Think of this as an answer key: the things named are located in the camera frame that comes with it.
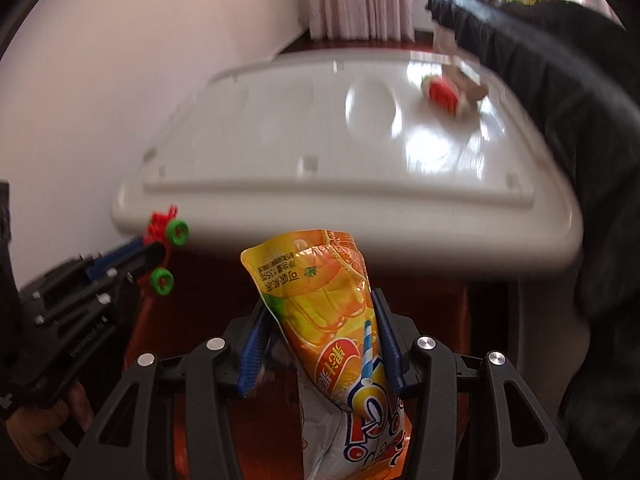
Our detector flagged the yellow orange jelly drink pouch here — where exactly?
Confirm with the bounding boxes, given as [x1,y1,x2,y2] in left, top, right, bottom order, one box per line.
[240,229,407,480]

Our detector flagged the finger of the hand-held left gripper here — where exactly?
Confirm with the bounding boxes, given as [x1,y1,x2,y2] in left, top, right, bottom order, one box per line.
[82,239,151,281]
[107,242,171,301]

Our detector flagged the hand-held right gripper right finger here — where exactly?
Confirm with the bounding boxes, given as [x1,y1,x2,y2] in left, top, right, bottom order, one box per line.
[371,288,583,480]

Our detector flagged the red and green toy car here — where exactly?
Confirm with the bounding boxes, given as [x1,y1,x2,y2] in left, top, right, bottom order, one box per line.
[141,204,191,296]

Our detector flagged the grey paper cup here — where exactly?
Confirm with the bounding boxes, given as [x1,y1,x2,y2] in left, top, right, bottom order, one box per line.
[449,61,489,104]

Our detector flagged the red and white cup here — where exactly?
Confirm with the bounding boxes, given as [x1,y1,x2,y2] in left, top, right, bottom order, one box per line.
[421,74,467,117]

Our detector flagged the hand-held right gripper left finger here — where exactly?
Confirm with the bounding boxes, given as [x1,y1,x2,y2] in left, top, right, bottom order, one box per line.
[62,305,273,480]

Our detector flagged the person's left hand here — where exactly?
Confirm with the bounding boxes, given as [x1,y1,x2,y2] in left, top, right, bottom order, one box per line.
[7,382,94,472]

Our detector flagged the white bed frame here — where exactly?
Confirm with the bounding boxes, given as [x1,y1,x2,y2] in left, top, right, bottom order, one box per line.
[516,279,591,441]

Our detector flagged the white plastic storage box lid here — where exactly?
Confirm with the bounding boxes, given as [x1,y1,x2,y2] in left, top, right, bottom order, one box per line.
[111,51,584,277]

